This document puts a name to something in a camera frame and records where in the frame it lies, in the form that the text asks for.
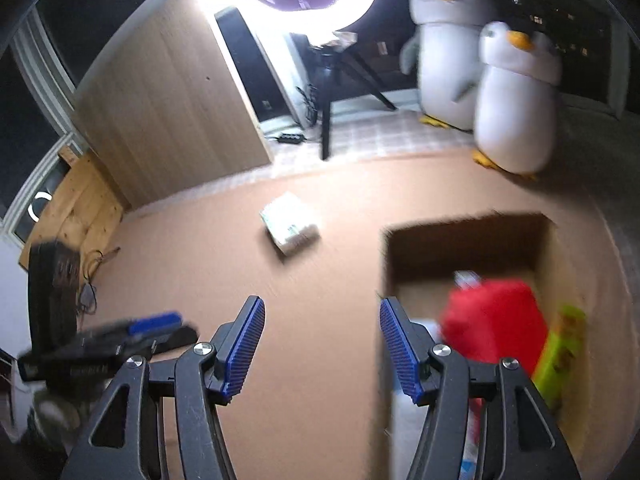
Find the black tripod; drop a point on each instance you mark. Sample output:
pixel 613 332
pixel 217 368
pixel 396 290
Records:
pixel 326 110

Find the black power strip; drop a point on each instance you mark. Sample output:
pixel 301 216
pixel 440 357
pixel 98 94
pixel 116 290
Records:
pixel 291 138

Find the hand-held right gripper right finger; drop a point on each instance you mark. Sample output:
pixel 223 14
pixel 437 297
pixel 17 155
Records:
pixel 400 345

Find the grey charger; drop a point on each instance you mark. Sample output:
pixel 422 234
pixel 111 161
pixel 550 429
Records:
pixel 89 297

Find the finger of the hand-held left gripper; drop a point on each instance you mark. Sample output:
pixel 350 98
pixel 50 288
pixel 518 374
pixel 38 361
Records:
pixel 152 323
pixel 165 342

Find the white bottle with blue cap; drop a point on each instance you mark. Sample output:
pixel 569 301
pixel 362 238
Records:
pixel 405 435

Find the red cloth bag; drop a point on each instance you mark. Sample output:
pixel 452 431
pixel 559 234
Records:
pixel 490 320

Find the green tube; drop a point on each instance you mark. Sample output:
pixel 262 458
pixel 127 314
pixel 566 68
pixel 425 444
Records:
pixel 560 355

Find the white tissue pack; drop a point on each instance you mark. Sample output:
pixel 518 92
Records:
pixel 287 222

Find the crumpled brown tape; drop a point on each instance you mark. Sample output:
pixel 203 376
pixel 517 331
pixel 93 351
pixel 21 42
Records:
pixel 346 37

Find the cardboard box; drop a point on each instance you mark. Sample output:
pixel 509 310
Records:
pixel 450 245

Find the small penguin plush toy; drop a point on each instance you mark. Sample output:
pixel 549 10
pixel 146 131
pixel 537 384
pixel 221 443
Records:
pixel 515 120

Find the light wood panel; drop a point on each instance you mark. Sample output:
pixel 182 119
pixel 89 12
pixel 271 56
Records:
pixel 170 100

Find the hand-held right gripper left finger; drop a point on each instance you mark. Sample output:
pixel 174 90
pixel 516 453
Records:
pixel 245 345

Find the large penguin plush toy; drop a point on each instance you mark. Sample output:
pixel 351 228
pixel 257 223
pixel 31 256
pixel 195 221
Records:
pixel 440 70

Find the pine plank board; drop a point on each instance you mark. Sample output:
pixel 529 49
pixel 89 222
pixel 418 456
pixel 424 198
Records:
pixel 80 205

